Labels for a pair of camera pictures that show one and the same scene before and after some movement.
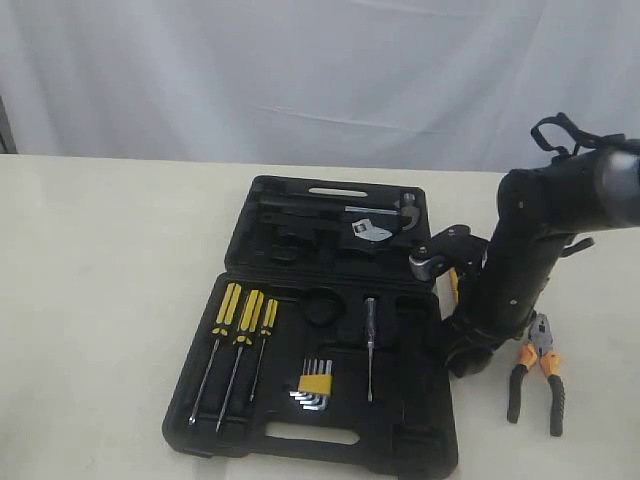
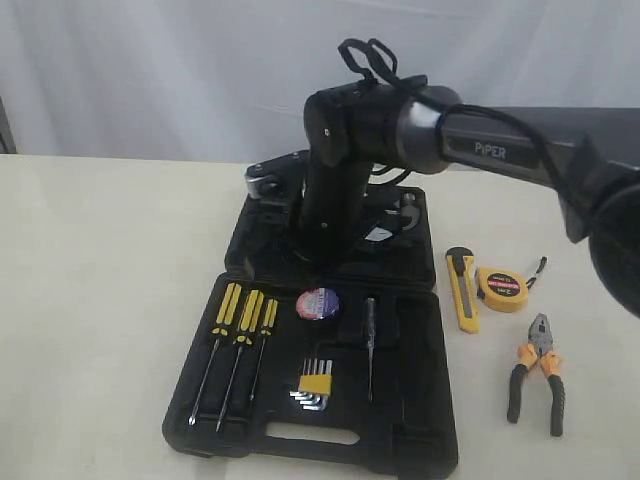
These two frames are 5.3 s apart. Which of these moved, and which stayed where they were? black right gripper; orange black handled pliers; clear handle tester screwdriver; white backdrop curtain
Moved: black right gripper
Stayed: clear handle tester screwdriver; white backdrop curtain; orange black handled pliers
